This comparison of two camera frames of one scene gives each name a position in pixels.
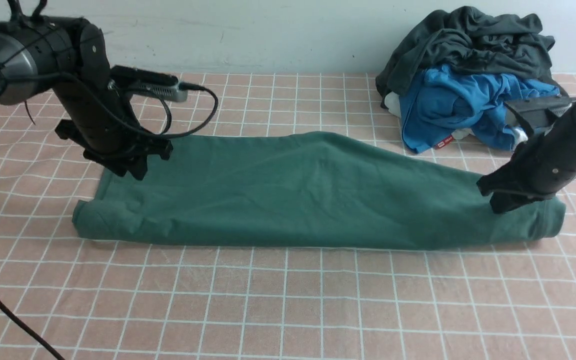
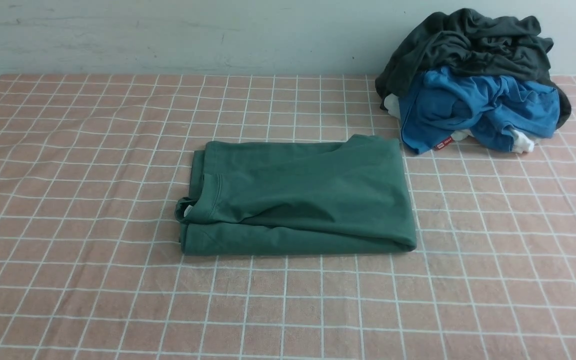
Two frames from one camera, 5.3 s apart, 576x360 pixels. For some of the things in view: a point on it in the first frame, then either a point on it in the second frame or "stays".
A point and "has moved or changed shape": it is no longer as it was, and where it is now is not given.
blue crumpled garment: x=441 y=104 stays
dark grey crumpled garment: x=463 y=37 stays
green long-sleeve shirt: x=311 y=190 has moved or changed shape
